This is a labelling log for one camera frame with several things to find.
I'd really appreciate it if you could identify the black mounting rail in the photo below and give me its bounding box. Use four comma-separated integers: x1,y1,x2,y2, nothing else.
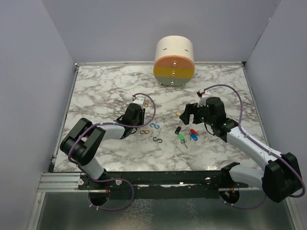
78,170,248,200

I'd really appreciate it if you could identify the blue carabiner lower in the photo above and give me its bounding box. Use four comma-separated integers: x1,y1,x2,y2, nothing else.
150,123,160,129

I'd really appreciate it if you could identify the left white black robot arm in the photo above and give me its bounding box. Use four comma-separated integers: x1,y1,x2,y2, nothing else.
60,102,145,189

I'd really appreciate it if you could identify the orange carabiner near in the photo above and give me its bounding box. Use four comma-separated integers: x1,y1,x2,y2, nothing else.
140,130,150,135

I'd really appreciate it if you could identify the round three-drawer storage box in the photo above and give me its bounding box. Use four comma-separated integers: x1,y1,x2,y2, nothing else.
153,35,195,86

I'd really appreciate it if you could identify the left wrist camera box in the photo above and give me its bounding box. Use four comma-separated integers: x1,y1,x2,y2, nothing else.
132,96,146,108

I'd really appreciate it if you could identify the black tag key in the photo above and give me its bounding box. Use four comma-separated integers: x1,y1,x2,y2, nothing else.
175,126,181,135

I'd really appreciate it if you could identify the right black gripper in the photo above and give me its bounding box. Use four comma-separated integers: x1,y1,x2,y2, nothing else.
180,102,215,126

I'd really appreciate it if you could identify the red tag key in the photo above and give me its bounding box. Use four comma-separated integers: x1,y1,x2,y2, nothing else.
190,129,198,136

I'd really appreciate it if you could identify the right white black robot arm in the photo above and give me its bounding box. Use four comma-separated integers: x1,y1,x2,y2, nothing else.
179,97,306,203

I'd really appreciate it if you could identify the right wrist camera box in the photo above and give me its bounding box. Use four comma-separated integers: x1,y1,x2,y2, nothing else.
197,89,212,107

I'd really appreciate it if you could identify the blue tag key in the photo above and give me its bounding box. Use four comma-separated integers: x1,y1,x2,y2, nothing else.
189,133,198,141

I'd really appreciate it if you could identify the green tag key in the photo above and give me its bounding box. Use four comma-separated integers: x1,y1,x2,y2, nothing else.
177,133,188,148

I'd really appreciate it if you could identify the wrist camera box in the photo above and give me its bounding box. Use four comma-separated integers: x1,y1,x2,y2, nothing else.
132,96,146,108
197,89,212,107

